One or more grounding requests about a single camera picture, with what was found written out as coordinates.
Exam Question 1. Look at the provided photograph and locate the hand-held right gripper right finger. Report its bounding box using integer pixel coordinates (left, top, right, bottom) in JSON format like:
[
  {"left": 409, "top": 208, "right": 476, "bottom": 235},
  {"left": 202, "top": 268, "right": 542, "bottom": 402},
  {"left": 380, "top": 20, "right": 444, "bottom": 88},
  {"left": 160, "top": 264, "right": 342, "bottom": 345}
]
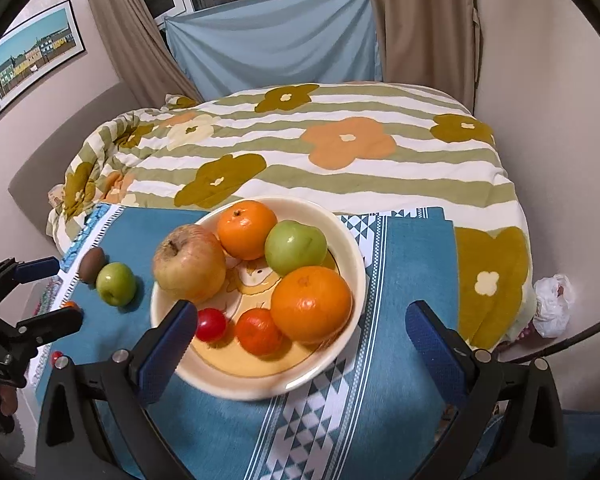
[{"left": 404, "top": 300, "right": 570, "bottom": 480}]

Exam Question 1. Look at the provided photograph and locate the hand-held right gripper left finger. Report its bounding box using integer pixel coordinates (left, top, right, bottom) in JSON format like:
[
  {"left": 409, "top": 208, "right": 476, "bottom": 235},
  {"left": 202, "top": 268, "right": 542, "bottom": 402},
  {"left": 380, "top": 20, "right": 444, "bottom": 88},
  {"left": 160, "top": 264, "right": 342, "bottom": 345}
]
[{"left": 35, "top": 299, "right": 201, "bottom": 480}]

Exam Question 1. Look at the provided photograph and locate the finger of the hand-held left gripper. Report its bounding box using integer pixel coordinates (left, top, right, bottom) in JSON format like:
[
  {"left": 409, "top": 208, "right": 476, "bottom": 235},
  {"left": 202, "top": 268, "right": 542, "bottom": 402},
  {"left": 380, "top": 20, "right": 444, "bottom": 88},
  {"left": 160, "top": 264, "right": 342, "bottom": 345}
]
[
  {"left": 0, "top": 257, "right": 61, "bottom": 306},
  {"left": 12, "top": 306, "right": 84, "bottom": 350}
]

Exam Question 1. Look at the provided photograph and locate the red-yellow apple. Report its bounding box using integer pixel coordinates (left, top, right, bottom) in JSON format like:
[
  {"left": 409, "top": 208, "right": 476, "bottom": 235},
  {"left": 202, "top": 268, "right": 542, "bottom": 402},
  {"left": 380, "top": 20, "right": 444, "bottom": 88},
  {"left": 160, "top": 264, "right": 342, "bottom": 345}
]
[{"left": 152, "top": 224, "right": 227, "bottom": 304}]

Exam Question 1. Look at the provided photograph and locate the small dark orange tangerine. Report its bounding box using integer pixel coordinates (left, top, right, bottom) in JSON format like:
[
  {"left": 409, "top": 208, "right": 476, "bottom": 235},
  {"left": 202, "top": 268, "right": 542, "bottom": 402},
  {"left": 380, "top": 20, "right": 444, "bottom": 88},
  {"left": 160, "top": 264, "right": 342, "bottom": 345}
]
[{"left": 235, "top": 308, "right": 286, "bottom": 356}]

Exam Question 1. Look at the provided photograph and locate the cream bowl with cartoon print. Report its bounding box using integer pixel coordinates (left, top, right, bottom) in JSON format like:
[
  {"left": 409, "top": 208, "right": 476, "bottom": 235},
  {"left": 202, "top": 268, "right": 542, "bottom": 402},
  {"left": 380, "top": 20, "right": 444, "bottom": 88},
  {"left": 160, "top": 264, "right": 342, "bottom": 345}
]
[{"left": 150, "top": 195, "right": 367, "bottom": 402}]

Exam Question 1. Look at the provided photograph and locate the large orange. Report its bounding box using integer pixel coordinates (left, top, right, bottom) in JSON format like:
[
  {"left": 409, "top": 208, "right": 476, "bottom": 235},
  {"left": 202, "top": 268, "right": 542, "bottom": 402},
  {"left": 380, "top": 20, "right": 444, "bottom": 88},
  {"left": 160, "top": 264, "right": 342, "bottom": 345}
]
[{"left": 270, "top": 266, "right": 354, "bottom": 345}]

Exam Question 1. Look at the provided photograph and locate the medium orange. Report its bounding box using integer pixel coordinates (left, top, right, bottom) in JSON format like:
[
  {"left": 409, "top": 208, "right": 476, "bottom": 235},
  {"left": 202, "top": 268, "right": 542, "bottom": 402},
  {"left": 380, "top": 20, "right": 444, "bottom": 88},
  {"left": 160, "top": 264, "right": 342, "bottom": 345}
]
[{"left": 216, "top": 200, "right": 279, "bottom": 261}]

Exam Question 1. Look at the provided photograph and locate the green apple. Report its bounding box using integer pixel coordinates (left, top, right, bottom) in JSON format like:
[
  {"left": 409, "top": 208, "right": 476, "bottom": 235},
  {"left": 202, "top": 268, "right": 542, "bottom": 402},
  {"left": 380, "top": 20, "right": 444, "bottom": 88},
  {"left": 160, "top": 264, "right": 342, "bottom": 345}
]
[
  {"left": 264, "top": 220, "right": 328, "bottom": 277},
  {"left": 96, "top": 262, "right": 137, "bottom": 307}
]

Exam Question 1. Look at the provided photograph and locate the person's left hand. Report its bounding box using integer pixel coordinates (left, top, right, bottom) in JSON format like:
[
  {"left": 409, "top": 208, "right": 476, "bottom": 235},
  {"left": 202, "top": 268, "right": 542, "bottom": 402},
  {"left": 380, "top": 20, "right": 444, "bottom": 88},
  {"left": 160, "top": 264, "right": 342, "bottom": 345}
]
[{"left": 0, "top": 385, "right": 19, "bottom": 417}]

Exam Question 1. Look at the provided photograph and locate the brown kiwi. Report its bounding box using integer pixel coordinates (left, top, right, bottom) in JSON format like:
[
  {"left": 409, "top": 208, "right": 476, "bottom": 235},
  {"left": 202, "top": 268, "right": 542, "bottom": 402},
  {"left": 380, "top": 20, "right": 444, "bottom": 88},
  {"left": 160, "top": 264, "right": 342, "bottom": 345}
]
[{"left": 81, "top": 247, "right": 106, "bottom": 282}]

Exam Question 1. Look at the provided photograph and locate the blue patterned cloth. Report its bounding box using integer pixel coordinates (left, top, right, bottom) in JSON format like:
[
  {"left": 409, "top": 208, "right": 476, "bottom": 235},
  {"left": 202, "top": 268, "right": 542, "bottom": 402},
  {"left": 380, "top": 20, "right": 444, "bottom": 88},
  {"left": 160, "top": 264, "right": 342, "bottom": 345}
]
[{"left": 27, "top": 202, "right": 461, "bottom": 480}]

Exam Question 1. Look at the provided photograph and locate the white plastic bag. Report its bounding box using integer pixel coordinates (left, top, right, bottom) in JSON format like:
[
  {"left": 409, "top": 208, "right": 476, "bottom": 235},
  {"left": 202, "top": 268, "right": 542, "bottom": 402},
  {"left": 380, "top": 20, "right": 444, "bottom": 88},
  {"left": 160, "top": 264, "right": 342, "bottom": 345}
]
[{"left": 532, "top": 274, "right": 577, "bottom": 338}]

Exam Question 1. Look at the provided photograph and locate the black curved tube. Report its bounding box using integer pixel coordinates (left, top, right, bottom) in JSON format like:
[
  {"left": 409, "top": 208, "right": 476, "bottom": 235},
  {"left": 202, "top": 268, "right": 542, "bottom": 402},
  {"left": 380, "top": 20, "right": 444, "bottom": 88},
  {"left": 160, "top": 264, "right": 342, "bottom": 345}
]
[{"left": 500, "top": 310, "right": 600, "bottom": 363}]

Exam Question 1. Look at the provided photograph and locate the dark blue garment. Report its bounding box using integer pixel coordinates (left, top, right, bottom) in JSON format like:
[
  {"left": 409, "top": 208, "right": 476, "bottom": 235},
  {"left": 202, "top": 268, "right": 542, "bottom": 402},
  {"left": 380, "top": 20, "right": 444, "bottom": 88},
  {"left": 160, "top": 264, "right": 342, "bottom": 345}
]
[{"left": 480, "top": 407, "right": 600, "bottom": 480}]

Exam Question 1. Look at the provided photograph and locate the floral striped blanket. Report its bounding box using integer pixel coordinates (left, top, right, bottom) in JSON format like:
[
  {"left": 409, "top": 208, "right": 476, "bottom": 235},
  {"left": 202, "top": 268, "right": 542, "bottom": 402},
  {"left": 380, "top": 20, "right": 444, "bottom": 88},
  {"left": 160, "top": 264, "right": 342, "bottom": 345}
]
[{"left": 46, "top": 81, "right": 536, "bottom": 351}]

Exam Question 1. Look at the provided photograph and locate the beige curtain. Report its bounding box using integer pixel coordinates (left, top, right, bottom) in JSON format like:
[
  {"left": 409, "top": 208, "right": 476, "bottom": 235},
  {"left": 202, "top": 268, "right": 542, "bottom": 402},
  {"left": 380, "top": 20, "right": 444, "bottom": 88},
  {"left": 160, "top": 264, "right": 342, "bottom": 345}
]
[
  {"left": 362, "top": 0, "right": 481, "bottom": 111},
  {"left": 80, "top": 0, "right": 203, "bottom": 106}
]

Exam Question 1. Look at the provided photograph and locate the light blue sheet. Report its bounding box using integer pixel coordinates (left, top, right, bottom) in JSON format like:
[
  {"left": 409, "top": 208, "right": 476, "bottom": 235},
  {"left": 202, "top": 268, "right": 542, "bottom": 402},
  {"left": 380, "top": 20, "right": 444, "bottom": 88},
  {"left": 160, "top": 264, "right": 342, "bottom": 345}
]
[{"left": 164, "top": 0, "right": 383, "bottom": 101}]

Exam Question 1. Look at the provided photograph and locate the wall poster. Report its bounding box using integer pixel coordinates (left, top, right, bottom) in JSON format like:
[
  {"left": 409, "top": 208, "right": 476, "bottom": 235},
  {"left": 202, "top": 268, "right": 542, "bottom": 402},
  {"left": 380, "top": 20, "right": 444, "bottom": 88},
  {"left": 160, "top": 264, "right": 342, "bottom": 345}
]
[{"left": 0, "top": 0, "right": 87, "bottom": 121}]

